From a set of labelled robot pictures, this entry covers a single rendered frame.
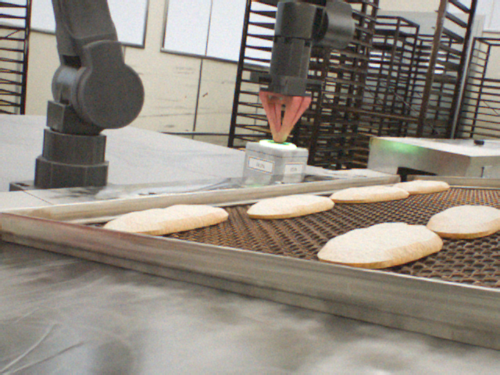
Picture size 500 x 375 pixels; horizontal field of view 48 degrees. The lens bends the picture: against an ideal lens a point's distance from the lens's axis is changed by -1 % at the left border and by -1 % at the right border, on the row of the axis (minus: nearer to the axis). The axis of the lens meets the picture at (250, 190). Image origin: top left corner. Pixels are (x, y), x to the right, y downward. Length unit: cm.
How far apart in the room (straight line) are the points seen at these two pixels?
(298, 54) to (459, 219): 55
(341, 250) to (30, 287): 12
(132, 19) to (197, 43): 94
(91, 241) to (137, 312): 8
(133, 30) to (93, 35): 538
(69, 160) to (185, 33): 586
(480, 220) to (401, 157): 68
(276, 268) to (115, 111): 50
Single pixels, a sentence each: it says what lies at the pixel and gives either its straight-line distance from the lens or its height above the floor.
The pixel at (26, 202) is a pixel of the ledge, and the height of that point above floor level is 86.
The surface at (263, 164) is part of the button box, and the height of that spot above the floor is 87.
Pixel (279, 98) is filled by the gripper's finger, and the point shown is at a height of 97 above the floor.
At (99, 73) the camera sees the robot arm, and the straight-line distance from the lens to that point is 65.
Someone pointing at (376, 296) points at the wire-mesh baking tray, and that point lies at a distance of 17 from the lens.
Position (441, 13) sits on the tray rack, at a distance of 285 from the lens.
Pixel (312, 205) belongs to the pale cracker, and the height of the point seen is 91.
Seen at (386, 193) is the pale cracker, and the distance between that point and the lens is 50.
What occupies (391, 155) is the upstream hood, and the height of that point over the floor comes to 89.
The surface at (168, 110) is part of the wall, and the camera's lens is 643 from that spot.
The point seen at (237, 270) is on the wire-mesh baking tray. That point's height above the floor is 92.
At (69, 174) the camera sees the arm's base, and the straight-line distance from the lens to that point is 67.
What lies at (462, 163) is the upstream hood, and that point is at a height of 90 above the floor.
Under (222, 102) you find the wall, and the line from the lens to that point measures 702.
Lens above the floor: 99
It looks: 11 degrees down
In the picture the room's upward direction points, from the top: 8 degrees clockwise
